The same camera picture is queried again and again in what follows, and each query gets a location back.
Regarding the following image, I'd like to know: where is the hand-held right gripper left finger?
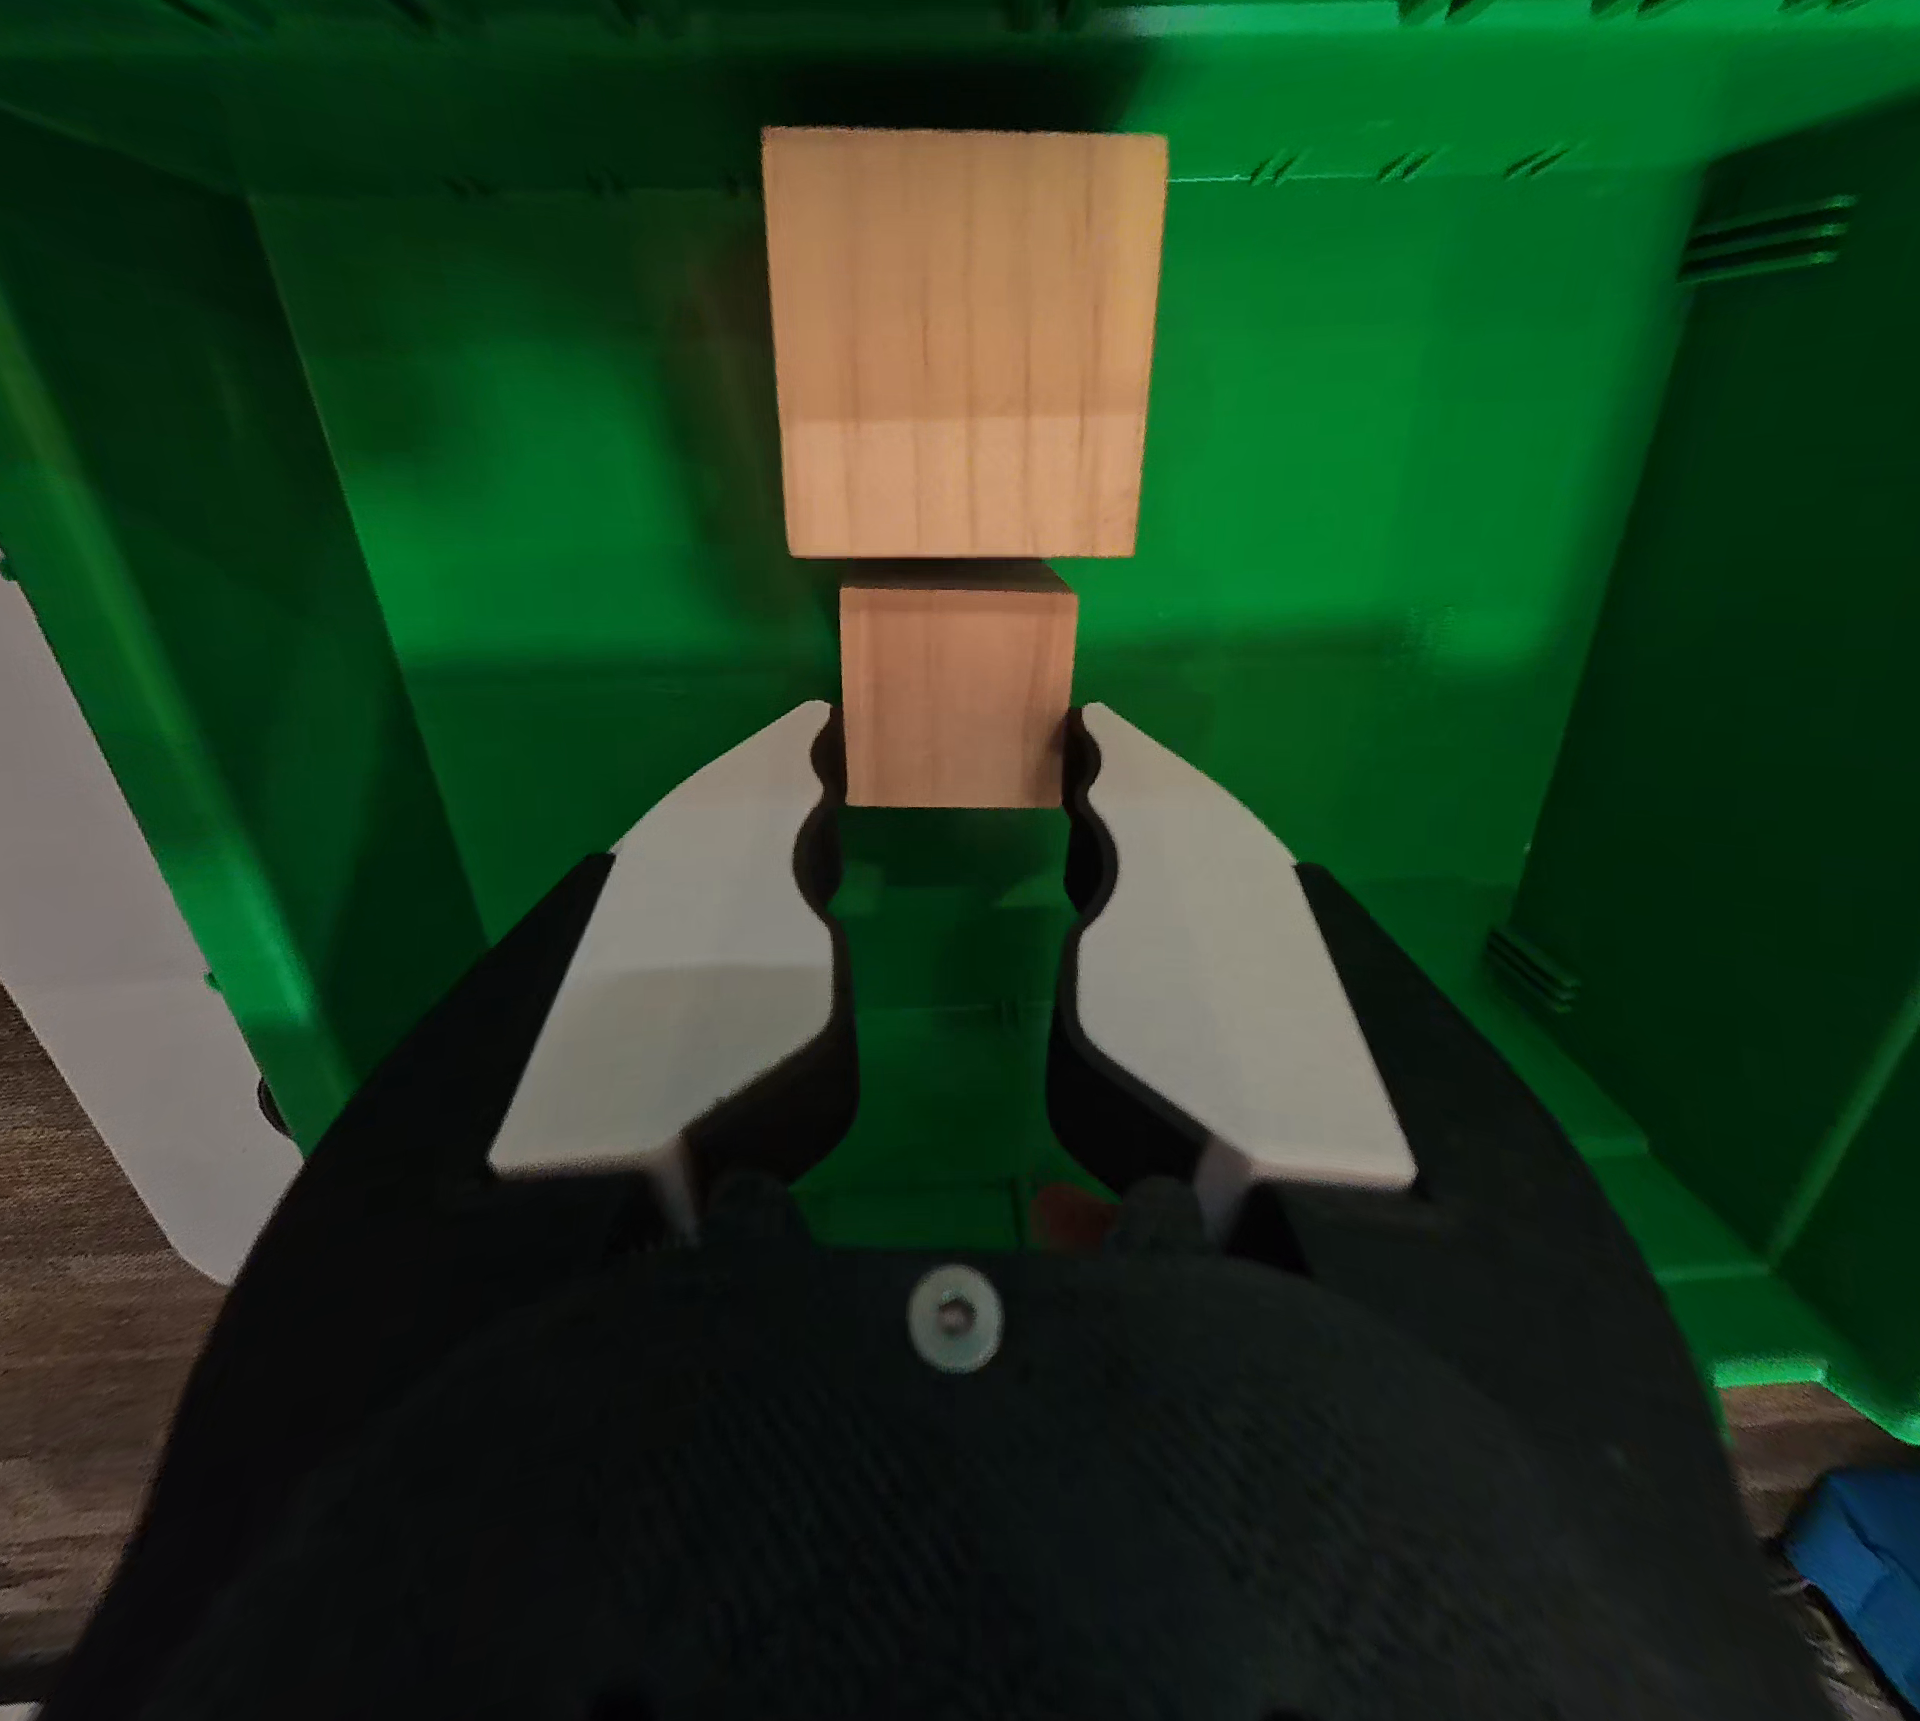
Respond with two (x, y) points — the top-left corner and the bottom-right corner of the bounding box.
(485, 700), (864, 1247)

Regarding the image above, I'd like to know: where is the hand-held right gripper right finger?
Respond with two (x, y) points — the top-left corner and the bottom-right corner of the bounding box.
(1045, 700), (1422, 1247)

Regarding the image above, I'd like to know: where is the medium wooden cube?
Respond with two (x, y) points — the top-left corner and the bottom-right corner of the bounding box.
(835, 557), (1081, 810)

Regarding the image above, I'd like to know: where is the green plastic bin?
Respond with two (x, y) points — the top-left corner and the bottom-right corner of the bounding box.
(0, 0), (1920, 1444)

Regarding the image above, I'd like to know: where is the large wooden cube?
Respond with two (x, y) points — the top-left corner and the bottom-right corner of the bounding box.
(760, 125), (1171, 562)

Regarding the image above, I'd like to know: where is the blue plastic bin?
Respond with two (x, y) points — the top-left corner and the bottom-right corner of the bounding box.
(1781, 1463), (1920, 1670)

